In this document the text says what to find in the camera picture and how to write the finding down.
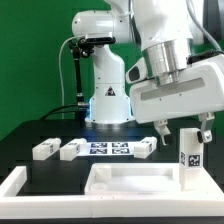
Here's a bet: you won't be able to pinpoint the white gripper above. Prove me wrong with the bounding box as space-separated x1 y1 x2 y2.
130 55 224 146

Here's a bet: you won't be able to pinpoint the white desk tabletop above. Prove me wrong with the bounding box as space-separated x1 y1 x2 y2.
84 163 224 201

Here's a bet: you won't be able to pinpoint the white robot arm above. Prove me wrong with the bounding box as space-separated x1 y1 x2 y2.
72 0 224 145

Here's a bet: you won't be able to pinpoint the fiducial marker sheet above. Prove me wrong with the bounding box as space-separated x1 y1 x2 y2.
87 142 134 156

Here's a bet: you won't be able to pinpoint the white U-shaped fence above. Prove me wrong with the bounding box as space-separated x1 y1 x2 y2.
0 166 224 219

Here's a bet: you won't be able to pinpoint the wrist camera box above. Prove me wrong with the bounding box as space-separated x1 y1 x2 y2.
126 57 152 84

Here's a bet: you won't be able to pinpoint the white cable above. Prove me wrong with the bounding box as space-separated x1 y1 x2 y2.
58 35 79 120

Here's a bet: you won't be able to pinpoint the black cables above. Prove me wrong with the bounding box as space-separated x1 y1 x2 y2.
39 103 88 121

